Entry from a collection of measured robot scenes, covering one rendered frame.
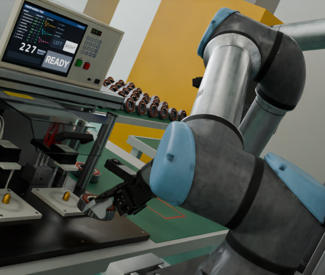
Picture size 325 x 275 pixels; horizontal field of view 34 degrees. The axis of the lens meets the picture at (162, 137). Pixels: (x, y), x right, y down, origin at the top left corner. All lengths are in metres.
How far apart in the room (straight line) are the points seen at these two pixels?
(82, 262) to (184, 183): 0.73
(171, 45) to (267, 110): 4.22
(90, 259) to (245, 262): 0.73
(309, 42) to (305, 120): 5.27
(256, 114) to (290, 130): 5.49
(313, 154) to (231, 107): 5.71
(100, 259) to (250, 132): 0.56
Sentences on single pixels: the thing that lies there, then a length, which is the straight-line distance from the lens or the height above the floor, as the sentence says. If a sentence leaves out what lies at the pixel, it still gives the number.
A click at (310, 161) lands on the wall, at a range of 6.58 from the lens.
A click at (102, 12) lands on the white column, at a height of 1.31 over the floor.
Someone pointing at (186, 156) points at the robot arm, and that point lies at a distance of 0.74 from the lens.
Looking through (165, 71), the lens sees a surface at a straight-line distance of 5.33.
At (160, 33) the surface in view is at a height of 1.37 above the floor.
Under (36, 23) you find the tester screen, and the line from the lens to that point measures 1.48.
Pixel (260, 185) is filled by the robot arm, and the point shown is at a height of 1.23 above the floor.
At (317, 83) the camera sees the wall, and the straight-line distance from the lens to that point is 6.65.
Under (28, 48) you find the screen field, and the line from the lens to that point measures 1.49.
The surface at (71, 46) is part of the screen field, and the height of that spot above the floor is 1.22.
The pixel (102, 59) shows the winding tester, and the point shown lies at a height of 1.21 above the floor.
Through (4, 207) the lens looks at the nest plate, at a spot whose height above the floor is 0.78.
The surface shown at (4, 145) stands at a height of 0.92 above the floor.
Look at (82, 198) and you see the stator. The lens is 1.54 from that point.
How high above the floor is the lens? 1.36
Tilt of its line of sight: 10 degrees down
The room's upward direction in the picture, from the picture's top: 25 degrees clockwise
